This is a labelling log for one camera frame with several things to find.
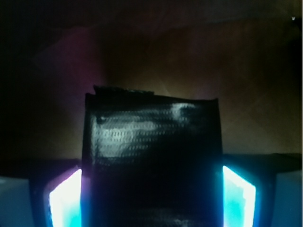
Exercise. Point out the brown paper bag bin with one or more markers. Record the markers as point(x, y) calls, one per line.
point(246, 53)

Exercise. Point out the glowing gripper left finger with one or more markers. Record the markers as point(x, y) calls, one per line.
point(40, 193)

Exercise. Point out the black tape-wrapped box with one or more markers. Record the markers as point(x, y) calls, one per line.
point(151, 160)

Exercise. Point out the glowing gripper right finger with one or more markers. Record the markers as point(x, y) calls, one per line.
point(263, 190)

